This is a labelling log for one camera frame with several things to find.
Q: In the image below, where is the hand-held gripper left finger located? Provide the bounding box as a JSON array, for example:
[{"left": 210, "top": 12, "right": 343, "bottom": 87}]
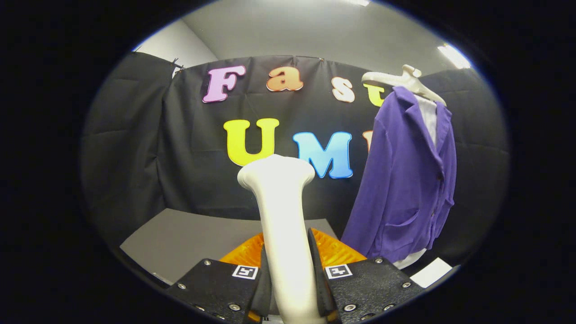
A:
[{"left": 166, "top": 233, "right": 273, "bottom": 324}]

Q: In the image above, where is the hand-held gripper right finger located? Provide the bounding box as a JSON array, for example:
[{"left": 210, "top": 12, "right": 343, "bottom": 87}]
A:
[{"left": 308, "top": 228, "right": 424, "bottom": 324}]

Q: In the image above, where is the white garment steamer head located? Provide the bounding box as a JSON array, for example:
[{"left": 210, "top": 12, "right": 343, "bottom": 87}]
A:
[{"left": 237, "top": 154, "right": 327, "bottom": 324}]

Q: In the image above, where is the purple corduroy jacket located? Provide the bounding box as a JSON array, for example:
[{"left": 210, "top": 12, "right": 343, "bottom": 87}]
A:
[{"left": 341, "top": 85, "right": 458, "bottom": 264}]

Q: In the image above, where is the white undershirt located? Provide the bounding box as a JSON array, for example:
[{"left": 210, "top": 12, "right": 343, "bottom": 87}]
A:
[{"left": 391, "top": 94, "right": 438, "bottom": 270}]

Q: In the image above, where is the white clothes hanger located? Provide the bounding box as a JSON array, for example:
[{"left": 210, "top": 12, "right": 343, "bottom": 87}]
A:
[{"left": 361, "top": 64, "right": 447, "bottom": 107}]

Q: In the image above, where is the grey drawer cabinet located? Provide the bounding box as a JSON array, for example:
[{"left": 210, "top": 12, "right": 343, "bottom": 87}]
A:
[{"left": 121, "top": 208, "right": 338, "bottom": 285}]

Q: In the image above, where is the white flat board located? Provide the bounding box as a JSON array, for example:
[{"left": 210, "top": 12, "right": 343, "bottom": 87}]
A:
[{"left": 410, "top": 257, "right": 453, "bottom": 288}]

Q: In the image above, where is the black backdrop cloth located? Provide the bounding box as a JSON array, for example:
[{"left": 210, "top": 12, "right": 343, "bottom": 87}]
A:
[{"left": 81, "top": 51, "right": 511, "bottom": 270}]

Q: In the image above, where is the striped ceiling light panel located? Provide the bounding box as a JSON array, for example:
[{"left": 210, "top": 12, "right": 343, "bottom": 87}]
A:
[{"left": 437, "top": 44, "right": 472, "bottom": 69}]

